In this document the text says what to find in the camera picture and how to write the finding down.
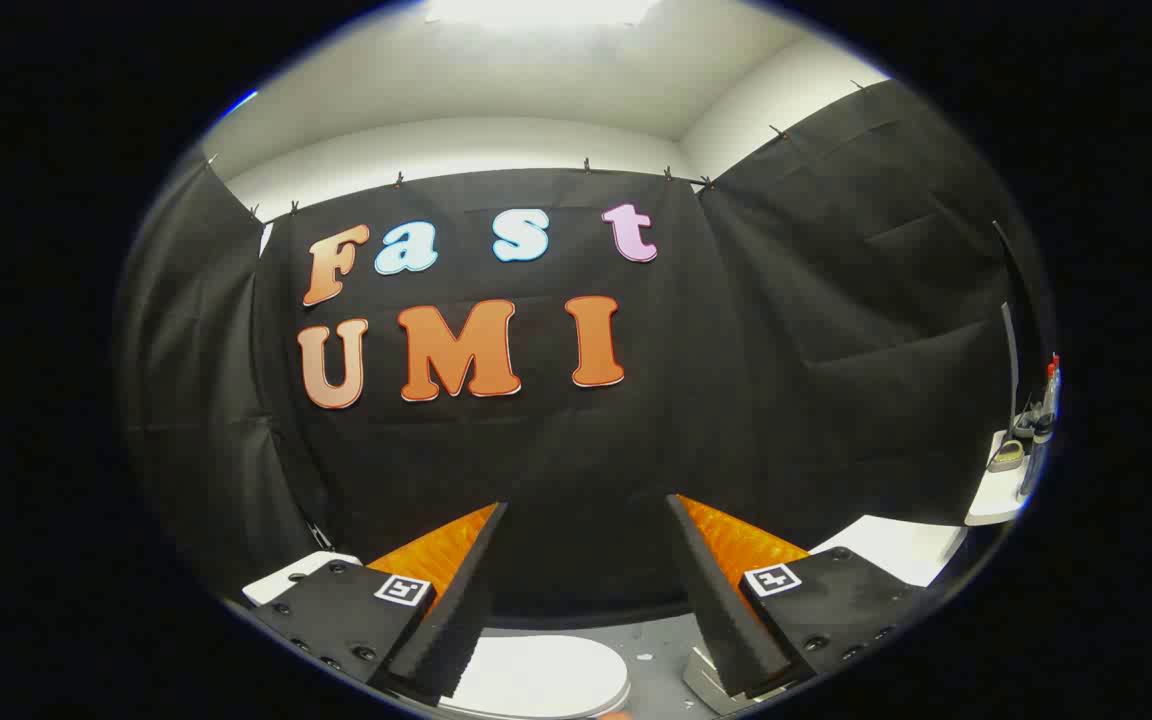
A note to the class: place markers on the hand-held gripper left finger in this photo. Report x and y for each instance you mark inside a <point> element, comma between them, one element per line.
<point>456,610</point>

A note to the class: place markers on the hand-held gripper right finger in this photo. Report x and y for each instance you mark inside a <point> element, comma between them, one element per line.
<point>721,610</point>

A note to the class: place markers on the black backdrop cloth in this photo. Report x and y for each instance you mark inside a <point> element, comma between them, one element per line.
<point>576,450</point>

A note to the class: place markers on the white shelf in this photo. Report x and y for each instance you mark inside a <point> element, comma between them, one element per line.
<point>996,497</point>

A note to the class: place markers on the small grey container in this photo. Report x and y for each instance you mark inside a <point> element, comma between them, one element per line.
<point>1006,457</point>

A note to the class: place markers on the dark bottle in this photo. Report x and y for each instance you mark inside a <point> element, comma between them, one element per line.
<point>1034,460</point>

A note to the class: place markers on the clear red-capped spray bottle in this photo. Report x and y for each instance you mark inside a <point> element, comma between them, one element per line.
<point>1051,388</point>

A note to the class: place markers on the ceiling light panel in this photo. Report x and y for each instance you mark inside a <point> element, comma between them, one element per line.
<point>536,9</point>

